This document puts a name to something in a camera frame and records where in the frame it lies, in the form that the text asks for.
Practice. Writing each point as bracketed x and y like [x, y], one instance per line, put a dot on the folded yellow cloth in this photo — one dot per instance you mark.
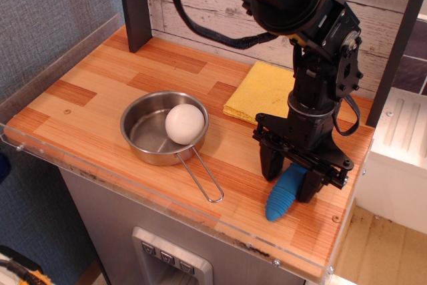
[265, 89]

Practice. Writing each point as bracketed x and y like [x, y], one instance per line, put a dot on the dark shelf post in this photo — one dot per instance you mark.
[137, 22]
[402, 37]

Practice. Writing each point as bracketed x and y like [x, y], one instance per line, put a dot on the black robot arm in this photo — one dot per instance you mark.
[325, 35]

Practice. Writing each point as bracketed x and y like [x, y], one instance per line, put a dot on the dark left shelf post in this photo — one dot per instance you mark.
[137, 22]

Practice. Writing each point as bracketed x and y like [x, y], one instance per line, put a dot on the white toy sink unit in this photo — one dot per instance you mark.
[393, 181]

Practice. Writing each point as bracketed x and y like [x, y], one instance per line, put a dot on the yellow object bottom left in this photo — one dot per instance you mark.
[26, 276]

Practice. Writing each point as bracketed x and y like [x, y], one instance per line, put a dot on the dark right shelf post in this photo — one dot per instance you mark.
[402, 37]

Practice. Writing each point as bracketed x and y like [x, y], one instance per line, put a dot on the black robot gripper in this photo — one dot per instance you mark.
[305, 138]

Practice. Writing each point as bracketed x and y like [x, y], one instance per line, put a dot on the silver dispenser panel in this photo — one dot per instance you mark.
[163, 262]

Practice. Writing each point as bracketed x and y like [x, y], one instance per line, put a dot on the white egg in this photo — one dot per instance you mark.
[184, 123]

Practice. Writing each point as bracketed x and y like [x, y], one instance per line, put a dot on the clear acrylic edge guard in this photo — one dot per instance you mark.
[303, 242]

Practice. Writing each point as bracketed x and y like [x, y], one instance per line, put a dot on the blue handled metal spoon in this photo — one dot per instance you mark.
[284, 192]

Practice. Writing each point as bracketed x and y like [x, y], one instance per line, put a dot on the grey toy fridge cabinet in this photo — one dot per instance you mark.
[110, 218]

